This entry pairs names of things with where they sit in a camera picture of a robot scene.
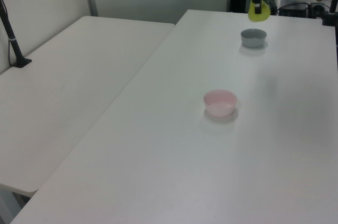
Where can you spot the green-yellow pear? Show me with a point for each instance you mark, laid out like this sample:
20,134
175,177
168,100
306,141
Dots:
265,14

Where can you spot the grey plastic bowl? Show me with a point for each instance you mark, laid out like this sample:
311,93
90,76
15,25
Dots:
253,39

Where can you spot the pink plastic bowl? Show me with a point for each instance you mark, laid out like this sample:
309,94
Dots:
220,103

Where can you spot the black electronics box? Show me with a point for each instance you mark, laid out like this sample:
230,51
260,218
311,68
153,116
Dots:
293,8

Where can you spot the white side table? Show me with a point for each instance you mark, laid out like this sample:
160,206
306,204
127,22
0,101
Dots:
66,89

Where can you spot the black camera stand with clamp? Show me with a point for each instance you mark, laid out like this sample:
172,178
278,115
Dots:
333,4

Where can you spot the black camera stand with white tie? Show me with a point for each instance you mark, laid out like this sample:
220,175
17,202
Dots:
11,40

